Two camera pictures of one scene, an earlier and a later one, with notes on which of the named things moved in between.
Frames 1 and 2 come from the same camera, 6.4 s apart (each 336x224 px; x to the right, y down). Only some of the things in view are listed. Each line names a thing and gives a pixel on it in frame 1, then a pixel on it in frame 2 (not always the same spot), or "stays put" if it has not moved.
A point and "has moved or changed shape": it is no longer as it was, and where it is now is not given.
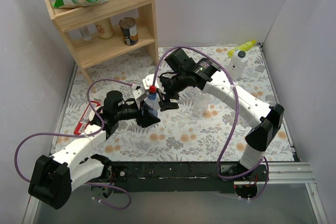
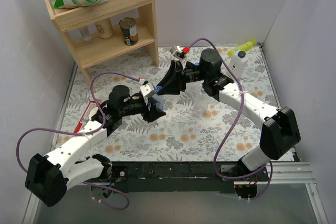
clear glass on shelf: x=85 y=33 stays put
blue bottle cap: x=152 y=93 has moved or changed shape
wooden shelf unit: x=124 y=23 stays put
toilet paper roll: x=92 y=115 stays put
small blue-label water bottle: x=153 y=104 has moved or changed shape
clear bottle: x=201 y=103 stays put
